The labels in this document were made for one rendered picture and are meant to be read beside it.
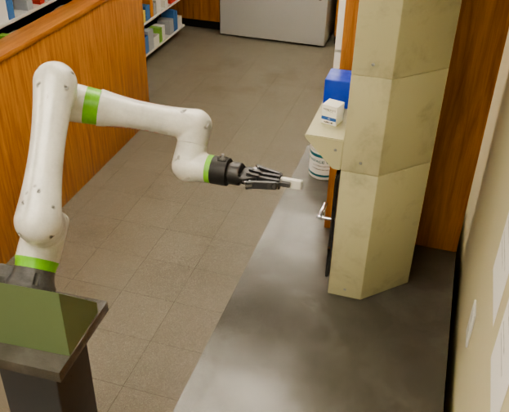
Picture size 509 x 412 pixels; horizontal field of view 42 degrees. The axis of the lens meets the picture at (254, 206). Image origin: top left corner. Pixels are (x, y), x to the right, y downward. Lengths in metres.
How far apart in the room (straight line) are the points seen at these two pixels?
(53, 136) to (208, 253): 2.14
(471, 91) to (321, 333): 0.89
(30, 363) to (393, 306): 1.13
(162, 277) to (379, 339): 1.92
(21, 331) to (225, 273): 1.90
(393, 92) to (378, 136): 0.14
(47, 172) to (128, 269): 2.00
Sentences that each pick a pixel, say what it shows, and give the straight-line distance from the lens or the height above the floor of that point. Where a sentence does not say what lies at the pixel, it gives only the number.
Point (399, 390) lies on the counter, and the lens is 1.99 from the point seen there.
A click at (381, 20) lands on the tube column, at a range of 1.79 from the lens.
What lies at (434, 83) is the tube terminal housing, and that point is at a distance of 1.95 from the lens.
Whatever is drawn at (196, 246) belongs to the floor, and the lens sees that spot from 4.00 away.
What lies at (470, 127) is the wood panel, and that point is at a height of 1.43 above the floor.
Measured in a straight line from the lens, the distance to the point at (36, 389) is 2.25.
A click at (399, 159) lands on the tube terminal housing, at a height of 1.45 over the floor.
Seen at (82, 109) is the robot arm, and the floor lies 1.50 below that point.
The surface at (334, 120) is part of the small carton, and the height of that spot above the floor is 1.53.
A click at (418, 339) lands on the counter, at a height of 0.94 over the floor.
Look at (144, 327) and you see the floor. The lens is 3.50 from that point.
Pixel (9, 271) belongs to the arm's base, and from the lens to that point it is 2.11.
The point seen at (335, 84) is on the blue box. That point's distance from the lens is 2.10.
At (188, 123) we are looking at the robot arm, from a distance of 2.13.
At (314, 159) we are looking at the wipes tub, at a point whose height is 1.03.
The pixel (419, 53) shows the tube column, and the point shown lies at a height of 1.77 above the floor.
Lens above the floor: 2.39
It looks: 33 degrees down
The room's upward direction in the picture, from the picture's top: 2 degrees clockwise
